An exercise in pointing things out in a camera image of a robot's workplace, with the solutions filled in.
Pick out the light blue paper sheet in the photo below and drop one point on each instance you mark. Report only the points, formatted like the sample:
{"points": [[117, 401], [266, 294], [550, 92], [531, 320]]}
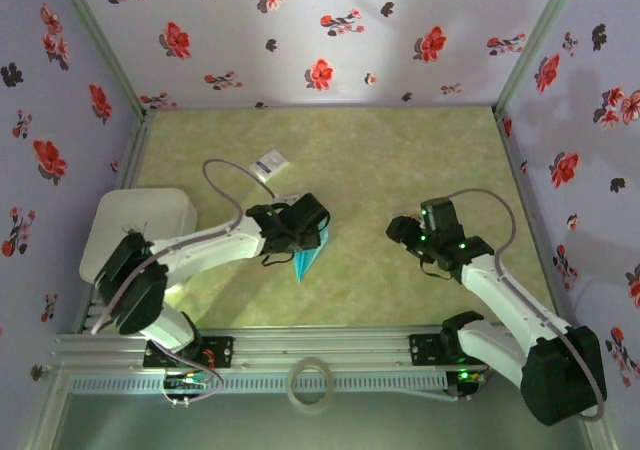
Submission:
{"points": [[305, 265]]}

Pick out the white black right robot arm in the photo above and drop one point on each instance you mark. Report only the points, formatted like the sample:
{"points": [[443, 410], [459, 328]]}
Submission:
{"points": [[505, 295]]}

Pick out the white packet with blue print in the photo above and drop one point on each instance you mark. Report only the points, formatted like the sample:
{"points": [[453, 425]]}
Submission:
{"points": [[274, 161]]}

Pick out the white plastic lidded box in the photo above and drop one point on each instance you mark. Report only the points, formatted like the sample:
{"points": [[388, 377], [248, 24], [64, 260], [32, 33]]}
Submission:
{"points": [[150, 210]]}

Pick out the clear tape roll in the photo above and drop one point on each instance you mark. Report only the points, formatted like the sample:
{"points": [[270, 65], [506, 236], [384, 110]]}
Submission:
{"points": [[310, 362]]}

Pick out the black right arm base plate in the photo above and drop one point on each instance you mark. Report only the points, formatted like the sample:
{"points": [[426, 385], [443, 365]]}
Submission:
{"points": [[422, 350]]}

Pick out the aluminium side rail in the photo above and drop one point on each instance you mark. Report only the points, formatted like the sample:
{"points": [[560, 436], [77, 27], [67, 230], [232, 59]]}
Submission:
{"points": [[517, 170]]}

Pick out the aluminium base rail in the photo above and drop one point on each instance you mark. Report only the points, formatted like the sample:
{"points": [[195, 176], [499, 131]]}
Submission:
{"points": [[320, 345]]}

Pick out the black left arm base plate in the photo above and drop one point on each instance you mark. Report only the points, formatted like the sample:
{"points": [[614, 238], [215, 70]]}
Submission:
{"points": [[220, 352]]}

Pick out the aluminium frame post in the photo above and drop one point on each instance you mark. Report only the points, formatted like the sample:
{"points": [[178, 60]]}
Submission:
{"points": [[101, 35], [536, 35]]}

